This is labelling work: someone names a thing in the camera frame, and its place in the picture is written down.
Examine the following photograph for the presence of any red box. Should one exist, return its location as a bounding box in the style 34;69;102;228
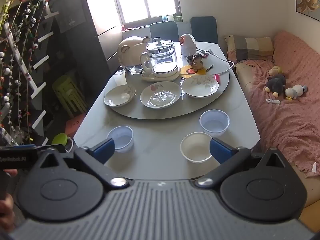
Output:
64;114;87;137

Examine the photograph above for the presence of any white ceramic bowl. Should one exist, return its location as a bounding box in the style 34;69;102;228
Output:
180;132;215;164

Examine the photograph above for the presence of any green lidded cup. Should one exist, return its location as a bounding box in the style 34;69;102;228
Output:
51;133;68;146

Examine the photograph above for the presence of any yellow sunflower mat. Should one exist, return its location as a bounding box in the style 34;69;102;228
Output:
180;64;208;75

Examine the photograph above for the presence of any white ladder rack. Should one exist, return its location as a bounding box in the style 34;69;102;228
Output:
2;10;60;145

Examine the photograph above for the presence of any beige bear shaped appliance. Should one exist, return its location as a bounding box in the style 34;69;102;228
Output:
117;36;150;73

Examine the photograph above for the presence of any dark penguin plush toy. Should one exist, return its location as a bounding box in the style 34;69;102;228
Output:
264;74;287;98

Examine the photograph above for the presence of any cream kettle base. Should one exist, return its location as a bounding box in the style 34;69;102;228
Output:
141;66;181;82

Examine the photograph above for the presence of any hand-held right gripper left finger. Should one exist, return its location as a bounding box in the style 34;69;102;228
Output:
37;138;130;188

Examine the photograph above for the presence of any glass electric kettle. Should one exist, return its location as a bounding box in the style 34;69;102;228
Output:
139;37;181;78

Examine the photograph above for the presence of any white round appliance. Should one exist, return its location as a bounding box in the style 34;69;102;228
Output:
179;34;197;57

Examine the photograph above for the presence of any orange rimmed leaf plate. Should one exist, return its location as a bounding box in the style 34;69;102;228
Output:
181;75;220;98

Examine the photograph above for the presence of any rose pattern plate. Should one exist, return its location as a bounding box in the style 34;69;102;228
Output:
140;81;182;109

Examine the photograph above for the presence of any brown dog figurine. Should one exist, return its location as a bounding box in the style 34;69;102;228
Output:
192;53;204;68

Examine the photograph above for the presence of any dark cabinet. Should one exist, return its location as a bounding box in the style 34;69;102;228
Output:
45;0;113;120

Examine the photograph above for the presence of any white duck plush toy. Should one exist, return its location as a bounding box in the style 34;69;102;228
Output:
285;84;308;101

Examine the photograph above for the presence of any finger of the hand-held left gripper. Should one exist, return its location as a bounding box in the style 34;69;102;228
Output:
36;144;67;153

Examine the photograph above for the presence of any white power cable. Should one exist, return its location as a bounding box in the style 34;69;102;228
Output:
197;49;235;75

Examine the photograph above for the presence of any flower garland curtain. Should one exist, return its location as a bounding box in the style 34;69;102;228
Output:
0;0;54;143

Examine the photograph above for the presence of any small leaf pattern plate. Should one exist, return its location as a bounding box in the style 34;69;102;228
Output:
104;85;137;107

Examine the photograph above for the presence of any person's left hand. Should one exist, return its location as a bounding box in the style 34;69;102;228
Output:
0;169;18;225

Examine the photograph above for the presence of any dark dining chair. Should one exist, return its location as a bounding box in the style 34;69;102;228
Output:
190;17;218;44
149;21;179;43

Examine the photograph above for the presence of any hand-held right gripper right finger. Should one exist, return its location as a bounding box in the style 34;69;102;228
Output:
194;137;288;189

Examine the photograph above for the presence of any plaid pillow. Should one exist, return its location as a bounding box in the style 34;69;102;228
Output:
224;35;275;62

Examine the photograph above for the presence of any window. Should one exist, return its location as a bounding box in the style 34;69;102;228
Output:
110;0;182;25

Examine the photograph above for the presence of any translucent plastic bowl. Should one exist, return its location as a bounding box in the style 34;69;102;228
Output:
107;126;134;153
199;109;230;137

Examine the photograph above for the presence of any stack of green stools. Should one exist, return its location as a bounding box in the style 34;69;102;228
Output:
52;74;88;117

